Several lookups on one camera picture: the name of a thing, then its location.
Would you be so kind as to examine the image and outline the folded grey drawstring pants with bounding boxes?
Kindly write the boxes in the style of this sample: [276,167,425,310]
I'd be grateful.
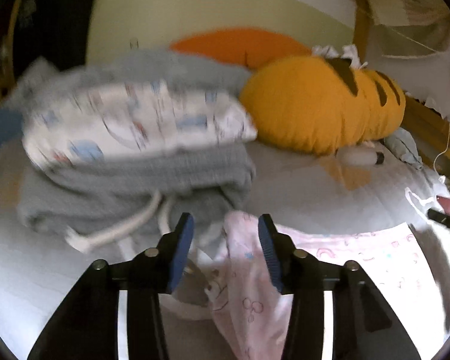
[13,50,254,253]

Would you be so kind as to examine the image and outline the folded white cartoon print garment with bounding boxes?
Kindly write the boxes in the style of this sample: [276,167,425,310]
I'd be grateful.
[22,80,257,169]

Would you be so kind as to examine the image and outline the pink cartoon print pants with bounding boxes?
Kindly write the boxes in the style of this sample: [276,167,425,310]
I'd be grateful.
[206,211,447,359]

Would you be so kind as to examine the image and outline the yellow striped plush pillow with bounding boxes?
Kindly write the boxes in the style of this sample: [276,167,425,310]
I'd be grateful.
[240,56,407,156]

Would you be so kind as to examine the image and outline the blue cloth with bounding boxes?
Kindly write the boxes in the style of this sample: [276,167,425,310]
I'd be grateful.
[0,108,26,166]

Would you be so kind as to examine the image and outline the orange pillow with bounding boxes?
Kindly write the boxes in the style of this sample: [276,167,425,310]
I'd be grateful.
[169,28,312,70]

